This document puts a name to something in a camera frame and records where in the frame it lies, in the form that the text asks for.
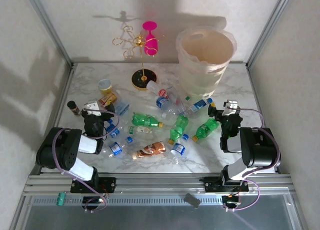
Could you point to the crushed clear bottle blue label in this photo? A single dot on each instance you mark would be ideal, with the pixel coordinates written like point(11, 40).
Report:
point(161, 102)

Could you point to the pink plastic wine glass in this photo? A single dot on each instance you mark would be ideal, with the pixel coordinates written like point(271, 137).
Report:
point(150, 45)

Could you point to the cream plastic waste bin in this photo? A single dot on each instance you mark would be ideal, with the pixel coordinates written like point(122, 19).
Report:
point(200, 87)

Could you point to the brown coffee drink bottle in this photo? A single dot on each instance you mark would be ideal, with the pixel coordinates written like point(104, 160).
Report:
point(150, 149)

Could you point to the green terminal connector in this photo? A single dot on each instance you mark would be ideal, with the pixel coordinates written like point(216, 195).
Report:
point(61, 199)

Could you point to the small brown black-capped bottle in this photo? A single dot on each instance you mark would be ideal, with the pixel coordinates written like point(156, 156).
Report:
point(73, 108)

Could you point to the clear bottle leaf print label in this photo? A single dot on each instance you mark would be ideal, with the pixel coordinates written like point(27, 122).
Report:
point(143, 130)

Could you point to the small black plastic block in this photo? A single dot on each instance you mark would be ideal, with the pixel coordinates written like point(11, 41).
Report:
point(192, 200)

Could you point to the aluminium mounting rail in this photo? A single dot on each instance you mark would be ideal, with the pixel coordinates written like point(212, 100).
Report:
point(160, 183)

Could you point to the clear bottle round red label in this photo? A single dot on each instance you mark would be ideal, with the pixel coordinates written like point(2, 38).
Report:
point(153, 86)

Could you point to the pink translucent bin liner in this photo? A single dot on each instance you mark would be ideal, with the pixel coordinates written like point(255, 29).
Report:
point(185, 64)

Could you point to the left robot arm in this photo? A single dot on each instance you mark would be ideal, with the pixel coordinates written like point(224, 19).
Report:
point(62, 149)

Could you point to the amber tea bottle red label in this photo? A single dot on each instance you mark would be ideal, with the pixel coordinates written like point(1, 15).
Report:
point(108, 98)

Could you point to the green plastic bottle yellow cap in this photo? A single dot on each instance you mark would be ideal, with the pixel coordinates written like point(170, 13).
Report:
point(145, 119)
point(207, 128)
point(178, 127)

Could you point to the bluish clear bottle blue cap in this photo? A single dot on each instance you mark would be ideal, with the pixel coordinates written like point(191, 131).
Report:
point(122, 107)

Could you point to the clear bottle purple red label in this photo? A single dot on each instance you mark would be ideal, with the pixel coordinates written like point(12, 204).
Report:
point(175, 97)

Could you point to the clear bottle white-blue label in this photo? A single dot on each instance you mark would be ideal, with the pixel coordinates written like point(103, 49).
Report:
point(198, 106)

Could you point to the small black controller board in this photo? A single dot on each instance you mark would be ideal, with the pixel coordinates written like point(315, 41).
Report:
point(90, 201)
point(231, 202)

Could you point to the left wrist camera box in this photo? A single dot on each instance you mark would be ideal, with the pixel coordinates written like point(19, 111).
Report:
point(92, 107)

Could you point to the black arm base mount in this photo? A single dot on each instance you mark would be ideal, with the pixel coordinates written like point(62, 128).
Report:
point(212, 186)
point(107, 185)

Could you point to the long clear unlabelled bottle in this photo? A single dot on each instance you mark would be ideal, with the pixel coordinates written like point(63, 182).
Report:
point(161, 114)

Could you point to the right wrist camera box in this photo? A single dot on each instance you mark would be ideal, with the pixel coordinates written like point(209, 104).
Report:
point(232, 107)

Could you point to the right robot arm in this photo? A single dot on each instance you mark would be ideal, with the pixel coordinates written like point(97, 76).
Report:
point(260, 149)

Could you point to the grey base panel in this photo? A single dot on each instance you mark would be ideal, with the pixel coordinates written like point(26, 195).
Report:
point(160, 220)

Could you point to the aluminium side rail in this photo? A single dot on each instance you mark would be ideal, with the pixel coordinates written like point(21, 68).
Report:
point(65, 84)
point(255, 89)

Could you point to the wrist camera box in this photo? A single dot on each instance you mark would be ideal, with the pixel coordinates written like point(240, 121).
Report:
point(232, 107)
point(92, 107)

